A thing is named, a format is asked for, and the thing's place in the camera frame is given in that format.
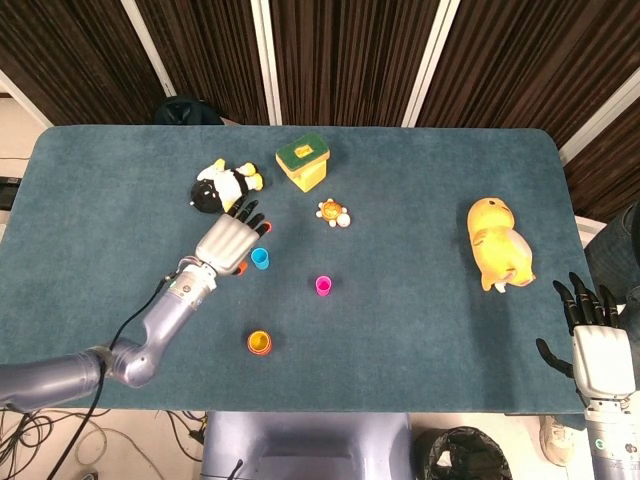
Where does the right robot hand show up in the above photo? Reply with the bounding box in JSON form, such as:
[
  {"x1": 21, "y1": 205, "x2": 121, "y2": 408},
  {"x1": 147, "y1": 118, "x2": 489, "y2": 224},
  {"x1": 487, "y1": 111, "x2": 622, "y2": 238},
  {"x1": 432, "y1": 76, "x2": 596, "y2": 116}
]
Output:
[{"x1": 535, "y1": 272, "x2": 637, "y2": 406}]

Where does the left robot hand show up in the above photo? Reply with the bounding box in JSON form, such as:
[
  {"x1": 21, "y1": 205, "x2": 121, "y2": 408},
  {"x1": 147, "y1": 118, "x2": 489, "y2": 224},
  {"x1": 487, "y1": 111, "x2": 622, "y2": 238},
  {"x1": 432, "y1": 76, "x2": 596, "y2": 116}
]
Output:
[{"x1": 194, "y1": 199, "x2": 274, "y2": 277}]

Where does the black white plush toy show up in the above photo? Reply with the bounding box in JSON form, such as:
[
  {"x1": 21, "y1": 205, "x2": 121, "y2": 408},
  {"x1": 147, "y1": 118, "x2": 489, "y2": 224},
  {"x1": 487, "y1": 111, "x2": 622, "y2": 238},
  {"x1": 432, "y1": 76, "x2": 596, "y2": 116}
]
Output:
[{"x1": 189, "y1": 158, "x2": 266, "y2": 217}]

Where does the white sneaker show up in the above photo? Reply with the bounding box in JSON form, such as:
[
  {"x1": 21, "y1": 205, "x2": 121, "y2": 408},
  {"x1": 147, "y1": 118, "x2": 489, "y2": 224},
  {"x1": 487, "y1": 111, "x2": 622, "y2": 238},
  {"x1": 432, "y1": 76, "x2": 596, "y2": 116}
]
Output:
[{"x1": 538, "y1": 414, "x2": 576, "y2": 467}]

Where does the orange turtle toy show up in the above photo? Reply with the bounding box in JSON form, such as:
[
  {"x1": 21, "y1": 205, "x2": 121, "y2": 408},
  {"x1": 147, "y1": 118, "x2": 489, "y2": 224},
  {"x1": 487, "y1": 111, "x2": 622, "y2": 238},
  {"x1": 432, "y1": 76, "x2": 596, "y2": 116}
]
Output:
[{"x1": 315, "y1": 198, "x2": 353, "y2": 229}]

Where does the person leg in jeans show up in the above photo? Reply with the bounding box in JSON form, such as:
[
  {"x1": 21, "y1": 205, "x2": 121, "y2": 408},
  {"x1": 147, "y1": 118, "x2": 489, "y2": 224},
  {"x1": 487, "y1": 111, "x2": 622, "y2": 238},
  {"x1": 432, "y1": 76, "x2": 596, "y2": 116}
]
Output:
[{"x1": 583, "y1": 201, "x2": 640, "y2": 331}]

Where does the orange plastic cup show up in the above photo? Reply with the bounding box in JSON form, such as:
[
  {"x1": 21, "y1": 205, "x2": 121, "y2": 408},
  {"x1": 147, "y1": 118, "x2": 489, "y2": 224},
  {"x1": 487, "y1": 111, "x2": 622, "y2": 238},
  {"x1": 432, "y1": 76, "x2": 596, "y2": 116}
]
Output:
[{"x1": 246, "y1": 329, "x2": 274, "y2": 356}]

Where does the black chair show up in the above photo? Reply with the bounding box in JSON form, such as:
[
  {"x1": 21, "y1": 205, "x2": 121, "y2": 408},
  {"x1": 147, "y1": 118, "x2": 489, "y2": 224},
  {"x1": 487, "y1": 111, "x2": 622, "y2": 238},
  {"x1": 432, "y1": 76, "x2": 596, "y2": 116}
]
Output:
[{"x1": 153, "y1": 96, "x2": 225, "y2": 127}]

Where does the yellow plush animal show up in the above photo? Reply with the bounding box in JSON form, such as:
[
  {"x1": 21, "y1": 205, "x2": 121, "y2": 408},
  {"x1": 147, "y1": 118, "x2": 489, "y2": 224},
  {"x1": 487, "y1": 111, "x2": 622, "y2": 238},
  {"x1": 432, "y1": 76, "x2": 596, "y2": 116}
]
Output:
[{"x1": 466, "y1": 196, "x2": 537, "y2": 294}]

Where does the black trash bin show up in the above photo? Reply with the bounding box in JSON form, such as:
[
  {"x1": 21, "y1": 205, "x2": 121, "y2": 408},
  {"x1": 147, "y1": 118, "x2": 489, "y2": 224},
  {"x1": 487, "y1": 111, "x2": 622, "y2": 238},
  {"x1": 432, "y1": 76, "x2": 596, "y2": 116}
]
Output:
[{"x1": 413, "y1": 425, "x2": 514, "y2": 480}]

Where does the teal table cloth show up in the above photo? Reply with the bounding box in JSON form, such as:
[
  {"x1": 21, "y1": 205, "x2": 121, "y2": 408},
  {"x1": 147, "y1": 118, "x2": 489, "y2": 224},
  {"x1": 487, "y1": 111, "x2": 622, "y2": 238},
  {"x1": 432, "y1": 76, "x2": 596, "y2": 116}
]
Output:
[{"x1": 0, "y1": 124, "x2": 594, "y2": 415}]

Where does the blue grey robot torso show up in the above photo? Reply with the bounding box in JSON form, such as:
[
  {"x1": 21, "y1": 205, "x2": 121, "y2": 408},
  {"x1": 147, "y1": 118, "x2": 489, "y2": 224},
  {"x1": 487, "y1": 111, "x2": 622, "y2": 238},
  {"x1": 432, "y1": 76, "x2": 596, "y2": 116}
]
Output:
[{"x1": 199, "y1": 410, "x2": 415, "y2": 480}]

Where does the black floor device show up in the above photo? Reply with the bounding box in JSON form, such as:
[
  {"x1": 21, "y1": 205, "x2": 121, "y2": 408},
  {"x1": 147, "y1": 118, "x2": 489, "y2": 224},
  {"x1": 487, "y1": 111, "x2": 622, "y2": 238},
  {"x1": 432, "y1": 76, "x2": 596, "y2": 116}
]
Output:
[{"x1": 0, "y1": 177, "x2": 21, "y2": 209}]

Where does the dark brown pleated curtain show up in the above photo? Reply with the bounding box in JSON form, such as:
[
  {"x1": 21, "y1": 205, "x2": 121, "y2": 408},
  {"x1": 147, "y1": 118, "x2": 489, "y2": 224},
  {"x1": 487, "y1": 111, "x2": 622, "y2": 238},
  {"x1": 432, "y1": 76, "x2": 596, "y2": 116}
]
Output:
[{"x1": 0, "y1": 0, "x2": 640, "y2": 216}]

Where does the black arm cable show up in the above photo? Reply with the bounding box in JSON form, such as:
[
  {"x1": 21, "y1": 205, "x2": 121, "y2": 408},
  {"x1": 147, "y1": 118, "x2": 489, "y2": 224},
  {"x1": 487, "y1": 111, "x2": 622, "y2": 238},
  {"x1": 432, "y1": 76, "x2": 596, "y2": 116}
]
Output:
[{"x1": 47, "y1": 272, "x2": 179, "y2": 480}]

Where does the white partition post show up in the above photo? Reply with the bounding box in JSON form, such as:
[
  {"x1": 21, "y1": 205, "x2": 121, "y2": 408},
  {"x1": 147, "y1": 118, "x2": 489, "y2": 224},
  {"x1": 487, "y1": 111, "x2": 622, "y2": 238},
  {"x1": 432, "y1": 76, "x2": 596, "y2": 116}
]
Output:
[
  {"x1": 558, "y1": 64, "x2": 640, "y2": 166},
  {"x1": 249, "y1": 0, "x2": 284, "y2": 126},
  {"x1": 402, "y1": 0, "x2": 461, "y2": 128},
  {"x1": 0, "y1": 69, "x2": 54, "y2": 129},
  {"x1": 119, "y1": 0, "x2": 176, "y2": 98}
]

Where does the white floor cable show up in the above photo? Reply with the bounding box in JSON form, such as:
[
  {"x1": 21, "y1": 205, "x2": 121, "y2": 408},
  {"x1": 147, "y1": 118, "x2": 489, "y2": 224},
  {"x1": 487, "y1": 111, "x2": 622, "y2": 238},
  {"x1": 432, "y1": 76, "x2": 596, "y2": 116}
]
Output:
[{"x1": 74, "y1": 424, "x2": 166, "y2": 480}]

